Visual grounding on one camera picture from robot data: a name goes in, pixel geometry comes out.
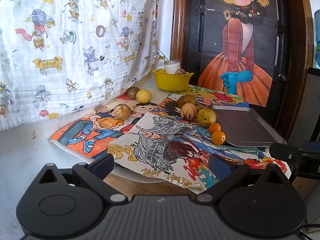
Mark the cartoon children drawing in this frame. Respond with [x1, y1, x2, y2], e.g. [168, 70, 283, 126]
[49, 94, 160, 159]

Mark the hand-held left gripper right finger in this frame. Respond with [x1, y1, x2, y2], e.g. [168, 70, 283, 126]
[196, 154, 291, 204]

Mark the brown pear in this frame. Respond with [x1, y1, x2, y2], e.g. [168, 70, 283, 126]
[176, 95, 197, 108]

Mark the green pear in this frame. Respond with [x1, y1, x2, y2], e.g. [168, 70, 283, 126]
[197, 108, 217, 127]

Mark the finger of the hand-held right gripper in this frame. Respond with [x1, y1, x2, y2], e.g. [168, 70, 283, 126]
[300, 141, 320, 153]
[269, 142, 307, 167]

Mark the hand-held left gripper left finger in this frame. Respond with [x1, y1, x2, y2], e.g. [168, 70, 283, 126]
[37, 154, 129, 204]

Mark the wall poster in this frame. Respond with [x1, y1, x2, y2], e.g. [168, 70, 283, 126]
[197, 0, 278, 105]

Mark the brown kiwi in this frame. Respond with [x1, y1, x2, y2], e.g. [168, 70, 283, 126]
[127, 87, 140, 100]

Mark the blue water bottle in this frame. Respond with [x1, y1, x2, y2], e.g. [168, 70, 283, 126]
[312, 10, 320, 69]

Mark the brown wooden door frame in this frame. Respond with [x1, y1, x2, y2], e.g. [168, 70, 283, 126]
[170, 0, 316, 143]

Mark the small brown-yellow apple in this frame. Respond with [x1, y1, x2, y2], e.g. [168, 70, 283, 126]
[114, 104, 132, 120]

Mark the small orange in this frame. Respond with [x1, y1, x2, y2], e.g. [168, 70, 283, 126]
[211, 131, 226, 146]
[208, 122, 222, 135]

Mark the yellow plastic bowl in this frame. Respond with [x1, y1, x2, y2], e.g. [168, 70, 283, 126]
[153, 69, 194, 92]

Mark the grey cabinet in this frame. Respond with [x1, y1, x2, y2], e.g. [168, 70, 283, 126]
[304, 67, 320, 143]

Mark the dark wooden door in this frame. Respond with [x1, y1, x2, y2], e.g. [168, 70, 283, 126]
[186, 0, 300, 140]

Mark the white cup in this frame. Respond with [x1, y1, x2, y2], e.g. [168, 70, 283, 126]
[164, 59, 181, 75]

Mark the white-haired warrior drawing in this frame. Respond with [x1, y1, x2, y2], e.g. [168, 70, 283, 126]
[107, 112, 290, 189]

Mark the metal tray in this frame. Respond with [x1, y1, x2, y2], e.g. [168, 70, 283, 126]
[207, 104, 287, 148]

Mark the white printed blanket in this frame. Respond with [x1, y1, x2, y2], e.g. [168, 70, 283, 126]
[0, 0, 162, 132]

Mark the twig with yellow flowers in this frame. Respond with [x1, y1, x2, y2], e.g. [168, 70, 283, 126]
[156, 46, 170, 63]

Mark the yellow lemon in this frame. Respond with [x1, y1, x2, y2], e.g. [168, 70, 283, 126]
[136, 89, 152, 104]

